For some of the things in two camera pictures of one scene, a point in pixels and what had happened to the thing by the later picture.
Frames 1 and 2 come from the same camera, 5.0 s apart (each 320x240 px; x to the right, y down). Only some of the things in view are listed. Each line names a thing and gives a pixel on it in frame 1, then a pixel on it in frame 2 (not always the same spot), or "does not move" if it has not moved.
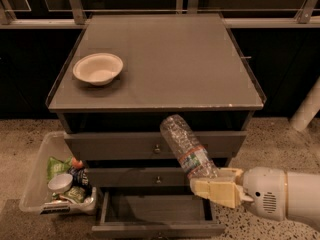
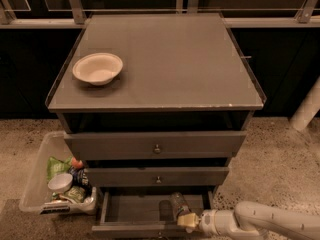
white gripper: (264, 190) to (207, 220)
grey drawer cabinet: (125, 74) does not move
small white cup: (60, 182) does not move
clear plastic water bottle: (192, 154) to (178, 206)
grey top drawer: (147, 144) does not move
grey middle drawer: (137, 177) does not move
